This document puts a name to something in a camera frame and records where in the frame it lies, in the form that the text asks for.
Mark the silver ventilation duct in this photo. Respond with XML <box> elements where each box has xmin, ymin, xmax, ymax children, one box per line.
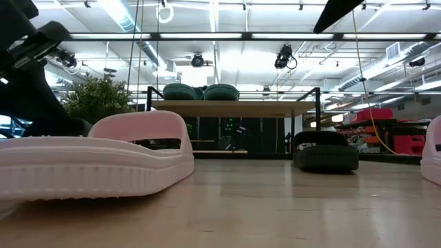
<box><xmin>98</xmin><ymin>0</ymin><xmax>161</xmax><ymax>66</ymax></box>

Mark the green potted plant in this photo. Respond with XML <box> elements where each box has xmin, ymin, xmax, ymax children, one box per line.
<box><xmin>61</xmin><ymin>74</ymin><xmax>135</xmax><ymax>125</ymax></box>

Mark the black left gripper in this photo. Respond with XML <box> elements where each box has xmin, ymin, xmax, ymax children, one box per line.
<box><xmin>0</xmin><ymin>20</ymin><xmax>72</xmax><ymax>121</ymax></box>

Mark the yellow hanging cable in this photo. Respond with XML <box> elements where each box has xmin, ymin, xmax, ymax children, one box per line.
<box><xmin>350</xmin><ymin>6</ymin><xmax>399</xmax><ymax>155</ymax></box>

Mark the black aluminium table frame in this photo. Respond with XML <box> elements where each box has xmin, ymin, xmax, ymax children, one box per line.
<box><xmin>192</xmin><ymin>151</ymin><xmax>423</xmax><ymax>165</ymax></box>

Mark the black hanging cable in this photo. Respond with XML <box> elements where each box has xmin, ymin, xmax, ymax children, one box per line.
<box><xmin>126</xmin><ymin>0</ymin><xmax>139</xmax><ymax>94</ymax></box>

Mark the wooden shelf with black frame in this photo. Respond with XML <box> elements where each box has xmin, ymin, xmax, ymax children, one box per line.
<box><xmin>146</xmin><ymin>85</ymin><xmax>322</xmax><ymax>160</ymax></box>

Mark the pink rubber slide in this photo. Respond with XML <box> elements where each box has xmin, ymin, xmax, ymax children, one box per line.
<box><xmin>0</xmin><ymin>110</ymin><xmax>195</xmax><ymax>201</ymax></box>
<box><xmin>420</xmin><ymin>115</ymin><xmax>441</xmax><ymax>187</ymax></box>

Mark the black storage rack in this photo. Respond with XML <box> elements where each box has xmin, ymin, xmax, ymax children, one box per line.
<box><xmin>336</xmin><ymin>118</ymin><xmax>431</xmax><ymax>156</ymax></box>

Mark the white hanging cable ring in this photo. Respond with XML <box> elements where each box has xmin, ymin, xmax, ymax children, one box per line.
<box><xmin>156</xmin><ymin>0</ymin><xmax>175</xmax><ymax>24</ymax></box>

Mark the red storage bin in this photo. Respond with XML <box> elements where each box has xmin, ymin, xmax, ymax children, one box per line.
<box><xmin>351</xmin><ymin>107</ymin><xmax>393</xmax><ymax>122</ymax></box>
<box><xmin>392</xmin><ymin>134</ymin><xmax>427</xmax><ymax>155</ymax></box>

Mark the green rubber slide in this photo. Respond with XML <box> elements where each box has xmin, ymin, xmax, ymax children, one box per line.
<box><xmin>163</xmin><ymin>83</ymin><xmax>200</xmax><ymax>101</ymax></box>
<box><xmin>203</xmin><ymin>83</ymin><xmax>240</xmax><ymax>101</ymax></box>

